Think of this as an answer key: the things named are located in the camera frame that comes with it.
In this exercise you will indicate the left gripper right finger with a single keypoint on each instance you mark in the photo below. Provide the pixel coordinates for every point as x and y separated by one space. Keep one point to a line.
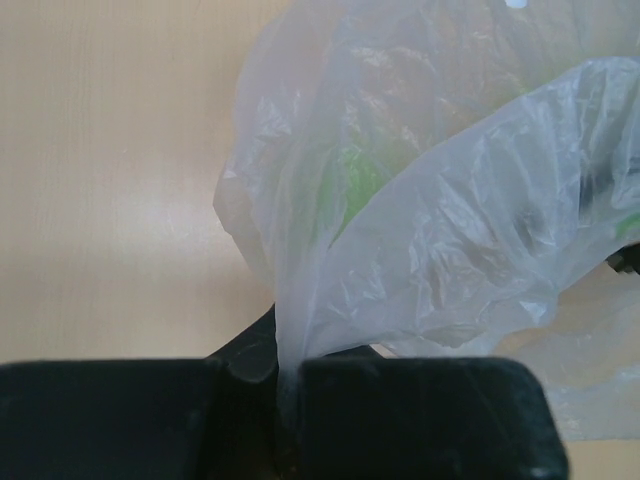
364 416

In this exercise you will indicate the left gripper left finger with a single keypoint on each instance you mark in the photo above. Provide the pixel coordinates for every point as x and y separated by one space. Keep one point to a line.
197 418

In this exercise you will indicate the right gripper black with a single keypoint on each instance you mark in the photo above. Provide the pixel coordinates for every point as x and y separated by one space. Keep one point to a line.
626 260

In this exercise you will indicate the clear plastic bag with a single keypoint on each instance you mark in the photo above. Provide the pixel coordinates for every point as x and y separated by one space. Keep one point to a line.
523 117

